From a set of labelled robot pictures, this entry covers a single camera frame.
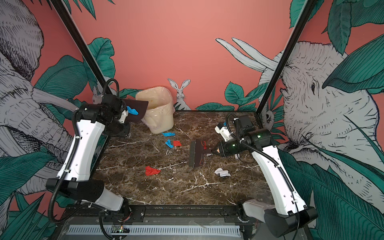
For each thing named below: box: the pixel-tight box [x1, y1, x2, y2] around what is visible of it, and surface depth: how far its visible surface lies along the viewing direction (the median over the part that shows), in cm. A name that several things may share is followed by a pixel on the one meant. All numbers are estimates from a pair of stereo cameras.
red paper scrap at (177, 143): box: [173, 140, 182, 147], surface depth 103 cm
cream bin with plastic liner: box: [135, 86, 176, 134], surface depth 99 cm
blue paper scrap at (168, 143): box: [165, 139, 174, 149], surface depth 103 cm
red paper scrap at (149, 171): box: [145, 166, 162, 176], surface depth 90 cm
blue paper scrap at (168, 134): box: [162, 132, 176, 137], surface depth 108 cm
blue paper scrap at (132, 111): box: [126, 105, 139, 115], surface depth 78 cm
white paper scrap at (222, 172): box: [214, 167, 231, 177], surface depth 90 cm
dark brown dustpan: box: [122, 99, 149, 123], surface depth 78 cm
